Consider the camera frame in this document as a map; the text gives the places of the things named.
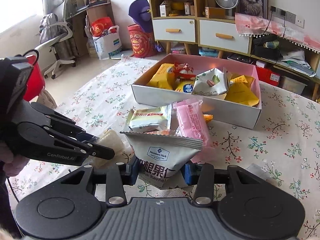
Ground clear rice cracker packet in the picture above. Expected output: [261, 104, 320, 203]
[89, 128, 124, 168]

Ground white Members Mark nut bag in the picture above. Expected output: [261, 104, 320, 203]
[122, 132, 203, 189]

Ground pale green cake packet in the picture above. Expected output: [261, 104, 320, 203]
[126, 105, 172, 133]

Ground red white candy packet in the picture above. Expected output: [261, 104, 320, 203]
[174, 62, 196, 80]

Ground silver foil snack packet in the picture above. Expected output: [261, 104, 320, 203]
[246, 163, 271, 181]

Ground left hand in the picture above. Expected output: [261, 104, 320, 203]
[0, 142, 29, 177]

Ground red chair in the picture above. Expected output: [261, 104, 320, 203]
[23, 62, 45, 101]

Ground pink snack packet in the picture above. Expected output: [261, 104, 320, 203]
[172, 99, 216, 164]

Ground orange small snack packet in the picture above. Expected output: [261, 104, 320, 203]
[203, 114, 214, 123]

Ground white office chair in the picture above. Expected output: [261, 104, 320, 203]
[35, 0, 76, 79]

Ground floral tablecloth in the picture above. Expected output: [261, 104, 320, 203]
[6, 55, 320, 240]

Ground yellow snack packet right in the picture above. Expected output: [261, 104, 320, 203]
[224, 73, 259, 107]

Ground yellow snack packet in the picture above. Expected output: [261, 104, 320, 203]
[224, 73, 259, 107]
[146, 63, 176, 90]

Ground pink white cardboard box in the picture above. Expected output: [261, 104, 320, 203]
[132, 54, 262, 129]

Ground white green pistachio packet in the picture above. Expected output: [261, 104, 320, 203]
[192, 68, 229, 96]

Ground white shopping bag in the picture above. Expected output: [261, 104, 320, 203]
[93, 25, 122, 60]

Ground yellow snack packet left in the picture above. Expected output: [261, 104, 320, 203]
[146, 63, 176, 90]

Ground red storage box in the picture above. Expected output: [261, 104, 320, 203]
[256, 66, 281, 87]

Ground red cartoon bucket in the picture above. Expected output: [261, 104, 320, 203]
[127, 24, 157, 58]

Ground wooden desk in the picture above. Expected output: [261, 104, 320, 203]
[67, 0, 115, 57]

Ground low wooden tv bench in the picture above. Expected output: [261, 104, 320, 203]
[248, 34, 319, 102]

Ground purple plush toy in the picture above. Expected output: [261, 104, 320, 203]
[128, 0, 153, 33]

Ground pink floral cloth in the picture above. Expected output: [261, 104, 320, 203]
[235, 13, 319, 53]

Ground white wooden drawer cabinet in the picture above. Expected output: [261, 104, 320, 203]
[149, 0, 252, 57]

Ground brown cardboard box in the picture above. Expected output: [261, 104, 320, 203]
[204, 7, 226, 19]

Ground wall power outlets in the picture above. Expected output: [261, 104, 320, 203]
[270, 6, 305, 28]

